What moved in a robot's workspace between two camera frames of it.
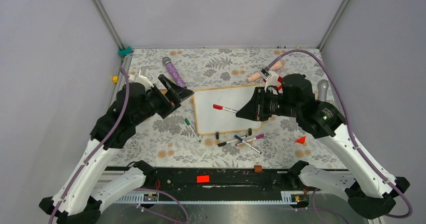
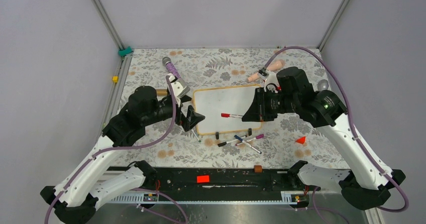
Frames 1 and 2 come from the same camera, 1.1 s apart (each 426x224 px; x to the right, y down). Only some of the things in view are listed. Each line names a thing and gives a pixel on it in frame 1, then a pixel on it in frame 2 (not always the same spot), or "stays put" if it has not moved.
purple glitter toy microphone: (167, 61) stays put
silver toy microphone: (322, 86) stays put
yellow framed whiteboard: (210, 120) stays put
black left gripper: (173, 98) → (193, 117)
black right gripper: (254, 109) stays put
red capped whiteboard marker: (220, 107) → (227, 115)
